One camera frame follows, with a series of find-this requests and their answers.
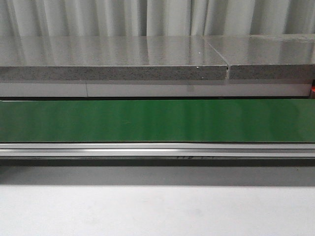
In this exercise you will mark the grey speckled stone counter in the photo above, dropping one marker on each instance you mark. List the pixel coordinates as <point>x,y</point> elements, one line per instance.
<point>238,66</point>

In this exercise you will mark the aluminium conveyor side rail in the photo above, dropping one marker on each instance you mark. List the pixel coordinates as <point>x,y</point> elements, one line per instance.
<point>159,151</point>

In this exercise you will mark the green conveyor belt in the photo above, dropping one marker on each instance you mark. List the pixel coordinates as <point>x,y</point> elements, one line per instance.
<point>200,120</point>

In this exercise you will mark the white pleated curtain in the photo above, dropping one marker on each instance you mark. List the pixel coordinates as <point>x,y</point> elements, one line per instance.
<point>155,17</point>

